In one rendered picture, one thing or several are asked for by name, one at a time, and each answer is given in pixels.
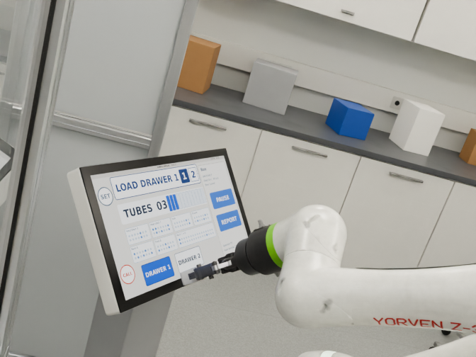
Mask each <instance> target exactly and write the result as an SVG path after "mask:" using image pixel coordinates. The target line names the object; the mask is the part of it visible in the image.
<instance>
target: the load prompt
mask: <svg viewBox="0 0 476 357"><path fill-rule="evenodd" d="M109 179H110V184H111V187H112V189H113V194H114V197H115V200H122V199H126V198H131V197H135V196H142V195H146V194H150V193H156V192H160V191H166V190H170V189H174V188H180V187H184V186H190V185H194V184H198V183H201V180H200V176H199V173H198V169H197V166H196V164H189V165H185V166H176V167H171V168H166V169H158V170H153V171H145V172H140V173H135V174H127V175H122V176H114V177H109Z"/></svg>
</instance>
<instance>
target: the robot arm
mask: <svg viewBox="0 0 476 357"><path fill-rule="evenodd" d="M258 223H259V228H258V229H254V230H253V232H252V233H251V234H250V235H249V237H248V238H246V239H243V240H241V241H239V242H238V243H237V245H236V247H235V251H234V252H232V253H229V254H226V256H223V257H221V258H219V259H218V260H217V261H213V262H212V263H209V264H207V265H202V266H201V264H197V265H196V266H197V267H195V268H192V269H190V270H187V271H184V272H181V273H180V276H181V280H182V283H183V285H188V284H191V283H194V282H197V281H201V280H203V279H206V278H208V276H209V279H213V278H214V276H213V275H215V274H219V273H222V274H225V273H229V272H235V271H239V270H241V271H242V272H244V273H245V274H247V275H250V276H252V275H256V274H258V273H261V274H263V275H271V274H273V273H274V274H275V275H276V276H277V277H279V279H278V282H277V285H276V290H275V302H276V307H277V309H278V311H279V313H280V315H281V316H282V317H283V319H284V320H285V321H287V322H288V323H289V324H291V325H293V326H295V327H298V328H301V329H315V328H322V327H344V326H355V325H356V326H377V327H413V328H424V329H440V330H446V331H453V332H465V333H470V334H471V335H469V336H466V337H463V338H461V339H458V340H455V341H452V342H450V343H447V344H444V345H441V346H437V347H435V348H431V349H429V350H425V351H422V352H419V353H415V354H412V355H409V356H405V357H476V263H471V264H463V265H455V266H437V267H423V268H340V266H341V260H342V256H343V253H344V247H345V245H346V239H347V231H346V225H345V223H344V221H343V219H342V217H341V216H340V215H339V214H338V213H337V212H336V211H335V210H333V209H332V208H330V207H327V206H325V205H308V206H305V207H303V208H301V209H300V210H298V211H297V212H296V213H294V214H293V215H291V216H290V217H288V218H286V219H284V220H281V221H280V222H276V223H274V224H272V225H268V226H265V225H264V223H263V220H262V219H261V220H258ZM298 357H353V356H350V355H347V354H344V353H339V352H335V351H308V352H304V353H302V354H300V355H299V356H298Z"/></svg>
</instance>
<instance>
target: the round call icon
mask: <svg viewBox="0 0 476 357"><path fill-rule="evenodd" d="M118 272H119V275H120V279H121V282H122V285H123V287H125V286H128V285H131V284H133V283H136V282H138V281H137V276H136V273H135V269H134V266H133V263H132V262H130V263H127V264H124V265H122V266H118Z"/></svg>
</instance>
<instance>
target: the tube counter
mask: <svg viewBox="0 0 476 357"><path fill-rule="evenodd" d="M154 202H155V205H156V207H157V212H158V214H159V215H164V214H167V213H172V212H176V211H179V210H183V209H186V208H192V207H195V206H198V205H203V204H206V203H208V202H207V200H206V197H205V193H204V190H203V187H200V188H194V189H190V190H187V191H180V192H177V193H170V194H167V195H161V196H157V197H154Z"/></svg>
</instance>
